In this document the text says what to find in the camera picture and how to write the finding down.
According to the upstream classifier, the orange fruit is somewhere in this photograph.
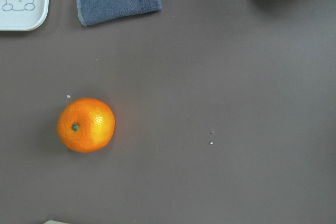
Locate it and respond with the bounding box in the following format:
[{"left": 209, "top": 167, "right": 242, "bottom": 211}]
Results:
[{"left": 57, "top": 98, "right": 116, "bottom": 153}]

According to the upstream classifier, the cream rabbit tray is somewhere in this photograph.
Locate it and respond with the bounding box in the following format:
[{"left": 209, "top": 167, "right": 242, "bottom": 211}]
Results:
[{"left": 1, "top": 0, "right": 49, "bottom": 31}]

